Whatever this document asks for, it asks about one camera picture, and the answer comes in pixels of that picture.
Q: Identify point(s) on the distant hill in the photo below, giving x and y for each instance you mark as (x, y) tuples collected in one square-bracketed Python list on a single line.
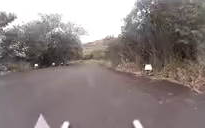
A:
[(98, 45)]

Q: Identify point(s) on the grey asphalt road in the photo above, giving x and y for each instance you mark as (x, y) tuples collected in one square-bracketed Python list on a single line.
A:
[(90, 96)]

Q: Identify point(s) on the white roadside marker stone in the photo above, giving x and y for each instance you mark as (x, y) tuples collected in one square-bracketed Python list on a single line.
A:
[(148, 67), (53, 64), (36, 65)]

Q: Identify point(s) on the row of trees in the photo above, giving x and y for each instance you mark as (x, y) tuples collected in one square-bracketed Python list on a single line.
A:
[(170, 33), (43, 43)]

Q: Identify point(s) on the robot's own part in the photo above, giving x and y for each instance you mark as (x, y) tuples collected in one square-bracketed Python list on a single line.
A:
[(137, 124), (65, 125)]

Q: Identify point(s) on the dry grass verge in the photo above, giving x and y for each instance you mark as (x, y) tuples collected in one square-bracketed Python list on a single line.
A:
[(186, 76), (10, 67)]

